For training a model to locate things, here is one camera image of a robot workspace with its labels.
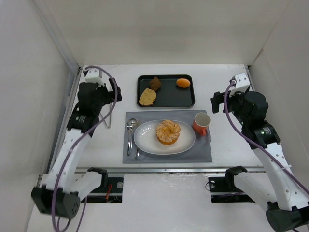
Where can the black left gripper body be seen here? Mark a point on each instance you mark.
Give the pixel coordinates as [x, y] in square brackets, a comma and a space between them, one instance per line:
[112, 89]

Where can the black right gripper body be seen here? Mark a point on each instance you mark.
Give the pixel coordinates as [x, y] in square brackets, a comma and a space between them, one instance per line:
[217, 102]

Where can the metal serving tongs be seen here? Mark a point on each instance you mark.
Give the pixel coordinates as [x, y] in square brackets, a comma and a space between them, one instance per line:
[108, 119]

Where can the large sugared orange bun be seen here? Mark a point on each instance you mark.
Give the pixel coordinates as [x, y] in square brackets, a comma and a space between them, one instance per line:
[168, 132]

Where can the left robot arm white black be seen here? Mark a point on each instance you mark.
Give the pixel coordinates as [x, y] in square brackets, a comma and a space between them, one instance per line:
[61, 194]

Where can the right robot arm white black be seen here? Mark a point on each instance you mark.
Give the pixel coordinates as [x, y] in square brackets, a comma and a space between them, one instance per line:
[286, 204]

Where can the yellow bread slice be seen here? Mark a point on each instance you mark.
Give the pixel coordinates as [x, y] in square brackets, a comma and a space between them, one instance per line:
[148, 97]

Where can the silver spoon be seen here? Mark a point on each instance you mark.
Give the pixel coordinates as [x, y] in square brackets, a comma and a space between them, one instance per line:
[131, 125]

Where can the orange mug white inside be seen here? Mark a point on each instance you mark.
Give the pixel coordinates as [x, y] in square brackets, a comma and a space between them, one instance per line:
[201, 123]

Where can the white oval plate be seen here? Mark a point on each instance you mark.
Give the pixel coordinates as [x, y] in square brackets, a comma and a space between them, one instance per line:
[146, 140]

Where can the black rectangular tray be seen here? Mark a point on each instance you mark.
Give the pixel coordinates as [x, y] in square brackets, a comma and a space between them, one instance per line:
[169, 94]

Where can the grey cloth placemat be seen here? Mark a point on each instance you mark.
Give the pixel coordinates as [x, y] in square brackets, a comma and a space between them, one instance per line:
[199, 153]

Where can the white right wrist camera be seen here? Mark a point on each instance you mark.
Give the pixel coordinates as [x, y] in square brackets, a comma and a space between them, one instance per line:
[240, 83]

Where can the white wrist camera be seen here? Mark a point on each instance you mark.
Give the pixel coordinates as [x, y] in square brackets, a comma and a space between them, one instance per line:
[93, 76]
[240, 83]

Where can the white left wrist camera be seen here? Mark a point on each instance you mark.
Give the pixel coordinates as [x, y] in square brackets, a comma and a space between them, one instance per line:
[93, 76]

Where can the metal rail table front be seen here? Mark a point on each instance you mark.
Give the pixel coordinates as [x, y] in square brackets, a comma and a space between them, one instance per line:
[164, 170]

